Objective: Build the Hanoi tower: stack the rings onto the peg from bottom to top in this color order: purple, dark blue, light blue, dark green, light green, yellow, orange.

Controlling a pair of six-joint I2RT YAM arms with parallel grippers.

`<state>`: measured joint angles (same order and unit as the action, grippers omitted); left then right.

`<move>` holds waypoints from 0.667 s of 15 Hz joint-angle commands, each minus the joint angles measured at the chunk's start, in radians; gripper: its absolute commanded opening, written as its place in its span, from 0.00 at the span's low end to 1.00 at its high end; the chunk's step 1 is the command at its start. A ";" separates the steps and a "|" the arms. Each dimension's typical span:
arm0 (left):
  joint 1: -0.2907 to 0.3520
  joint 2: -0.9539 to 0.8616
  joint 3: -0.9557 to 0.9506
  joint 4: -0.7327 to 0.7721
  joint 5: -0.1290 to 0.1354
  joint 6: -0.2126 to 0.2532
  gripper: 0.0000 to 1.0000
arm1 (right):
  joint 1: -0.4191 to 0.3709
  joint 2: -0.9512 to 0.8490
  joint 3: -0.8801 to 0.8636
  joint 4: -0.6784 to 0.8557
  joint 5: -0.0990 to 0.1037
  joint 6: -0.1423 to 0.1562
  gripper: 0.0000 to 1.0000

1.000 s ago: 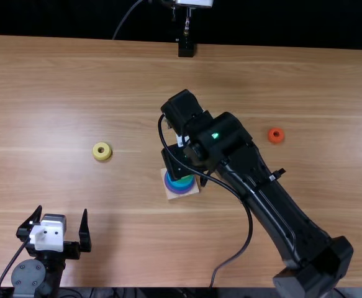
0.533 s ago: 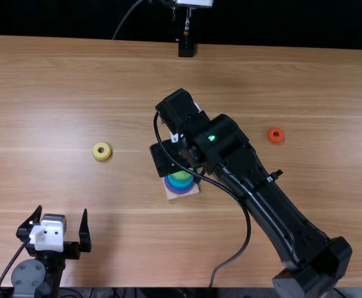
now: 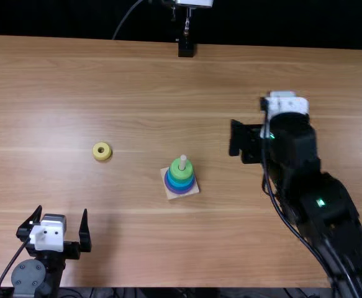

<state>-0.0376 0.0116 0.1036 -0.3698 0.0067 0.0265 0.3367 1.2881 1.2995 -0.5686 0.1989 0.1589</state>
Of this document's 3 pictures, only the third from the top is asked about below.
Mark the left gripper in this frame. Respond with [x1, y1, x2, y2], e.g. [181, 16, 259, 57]
[16, 205, 93, 261]

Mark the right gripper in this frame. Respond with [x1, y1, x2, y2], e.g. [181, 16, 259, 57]
[229, 119, 264, 165]

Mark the wooden peg base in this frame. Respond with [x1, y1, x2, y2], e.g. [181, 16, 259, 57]
[160, 154, 201, 201]

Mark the black clamp stand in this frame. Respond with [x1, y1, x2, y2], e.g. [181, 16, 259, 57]
[171, 6, 197, 58]

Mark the white mounted device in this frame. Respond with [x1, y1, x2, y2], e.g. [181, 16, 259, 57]
[174, 0, 215, 9]

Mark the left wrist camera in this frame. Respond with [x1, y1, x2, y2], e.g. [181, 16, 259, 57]
[29, 213, 67, 252]

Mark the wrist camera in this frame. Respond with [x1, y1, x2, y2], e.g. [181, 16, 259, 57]
[29, 213, 67, 252]
[260, 90, 310, 139]

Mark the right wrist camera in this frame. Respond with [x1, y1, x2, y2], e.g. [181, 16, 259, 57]
[260, 90, 310, 139]

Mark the light green ring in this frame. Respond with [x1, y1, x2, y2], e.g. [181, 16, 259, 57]
[170, 157, 194, 181]

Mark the light blue ring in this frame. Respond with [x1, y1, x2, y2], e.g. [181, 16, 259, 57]
[166, 169, 196, 188]

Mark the yellow ring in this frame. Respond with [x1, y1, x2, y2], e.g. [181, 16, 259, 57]
[92, 142, 114, 162]

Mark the purple ring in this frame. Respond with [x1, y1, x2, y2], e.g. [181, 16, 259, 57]
[164, 173, 198, 196]

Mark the dark blue ring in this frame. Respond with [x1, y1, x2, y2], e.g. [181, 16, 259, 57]
[165, 171, 197, 192]

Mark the grey cable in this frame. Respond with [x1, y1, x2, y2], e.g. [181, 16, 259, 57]
[111, 0, 146, 40]

